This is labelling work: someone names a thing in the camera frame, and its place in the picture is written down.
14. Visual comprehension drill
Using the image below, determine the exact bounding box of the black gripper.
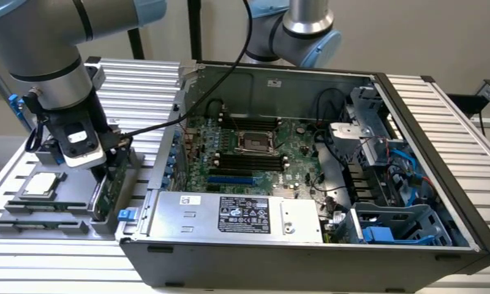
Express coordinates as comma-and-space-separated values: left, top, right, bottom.
85, 91, 128, 154

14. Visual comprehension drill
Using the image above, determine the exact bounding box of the black expansion slot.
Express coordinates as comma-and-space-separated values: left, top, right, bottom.
206, 167, 254, 177

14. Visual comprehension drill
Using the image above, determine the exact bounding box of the black RAM slot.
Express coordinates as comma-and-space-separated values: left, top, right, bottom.
217, 161, 289, 170
217, 157, 289, 165
221, 122, 280, 128
221, 115, 280, 121
221, 118, 280, 124
217, 153, 289, 161
217, 165, 289, 173

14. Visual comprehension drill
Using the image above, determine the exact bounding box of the blue expansion slot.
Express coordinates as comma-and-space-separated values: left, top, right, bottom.
206, 176, 258, 187

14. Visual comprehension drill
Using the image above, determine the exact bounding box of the blue clamp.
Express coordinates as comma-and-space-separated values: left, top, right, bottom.
6, 92, 26, 130

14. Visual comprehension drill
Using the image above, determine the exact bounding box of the green graphics card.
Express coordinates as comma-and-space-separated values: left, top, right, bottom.
89, 146, 130, 222

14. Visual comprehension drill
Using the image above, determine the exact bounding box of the grey parts rack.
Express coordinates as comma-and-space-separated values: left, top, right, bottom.
0, 146, 149, 243

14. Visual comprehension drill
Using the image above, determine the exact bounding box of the black stand pole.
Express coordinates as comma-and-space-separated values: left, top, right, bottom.
189, 0, 201, 61
125, 26, 145, 61

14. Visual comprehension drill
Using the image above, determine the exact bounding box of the silver CPU chip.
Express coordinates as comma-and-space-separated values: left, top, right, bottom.
17, 171, 69, 200

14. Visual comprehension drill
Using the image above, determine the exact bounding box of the blue case latch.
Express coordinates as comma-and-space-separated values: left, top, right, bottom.
117, 208, 138, 222

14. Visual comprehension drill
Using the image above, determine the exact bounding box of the CPU socket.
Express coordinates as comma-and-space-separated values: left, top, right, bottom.
236, 129, 278, 154

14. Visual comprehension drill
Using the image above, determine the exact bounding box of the silver power supply unit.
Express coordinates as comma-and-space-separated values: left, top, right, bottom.
145, 190, 326, 244

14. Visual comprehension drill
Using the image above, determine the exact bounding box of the green motherboard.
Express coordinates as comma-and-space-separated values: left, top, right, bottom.
181, 115, 349, 216

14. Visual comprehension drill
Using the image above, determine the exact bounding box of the silver chipset heatsink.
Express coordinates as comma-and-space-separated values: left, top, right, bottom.
272, 187, 300, 200

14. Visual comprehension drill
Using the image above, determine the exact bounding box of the grey metal disk bay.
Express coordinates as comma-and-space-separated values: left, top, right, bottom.
329, 86, 410, 168

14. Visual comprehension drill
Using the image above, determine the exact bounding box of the black open PC case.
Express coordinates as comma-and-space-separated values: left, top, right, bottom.
117, 59, 490, 289

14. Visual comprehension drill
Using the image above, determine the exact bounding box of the grey drive cage blue latch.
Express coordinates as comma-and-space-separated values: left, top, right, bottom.
345, 201, 455, 246

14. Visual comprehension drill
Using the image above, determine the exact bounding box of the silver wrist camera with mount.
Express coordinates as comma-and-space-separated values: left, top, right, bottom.
44, 112, 108, 168

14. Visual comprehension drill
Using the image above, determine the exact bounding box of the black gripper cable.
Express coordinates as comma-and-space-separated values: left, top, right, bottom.
120, 0, 254, 139

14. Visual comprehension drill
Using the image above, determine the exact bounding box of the black looped case wire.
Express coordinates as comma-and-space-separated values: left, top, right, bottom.
313, 87, 349, 124

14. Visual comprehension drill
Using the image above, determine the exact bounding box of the blue disk wire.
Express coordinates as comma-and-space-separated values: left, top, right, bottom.
385, 146, 427, 209

